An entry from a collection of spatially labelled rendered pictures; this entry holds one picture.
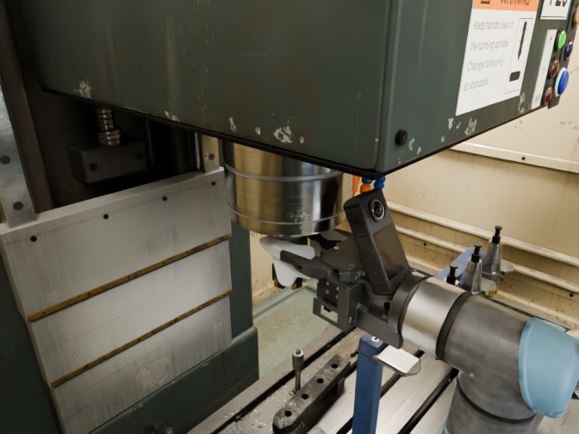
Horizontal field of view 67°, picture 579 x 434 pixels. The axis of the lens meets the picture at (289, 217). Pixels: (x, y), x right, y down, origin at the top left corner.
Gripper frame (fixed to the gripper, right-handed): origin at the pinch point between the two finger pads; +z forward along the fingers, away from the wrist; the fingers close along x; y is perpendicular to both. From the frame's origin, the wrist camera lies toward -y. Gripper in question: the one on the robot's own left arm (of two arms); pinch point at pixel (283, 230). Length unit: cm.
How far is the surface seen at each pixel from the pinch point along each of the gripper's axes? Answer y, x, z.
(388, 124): -19.8, -11.8, -21.1
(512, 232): 35, 101, -4
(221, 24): -25.5, -12.5, -4.6
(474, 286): 22.9, 42.3, -13.3
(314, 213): -6.3, -3.5, -8.2
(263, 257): 67, 72, 80
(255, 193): -8.4, -7.7, -3.1
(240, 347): 64, 27, 42
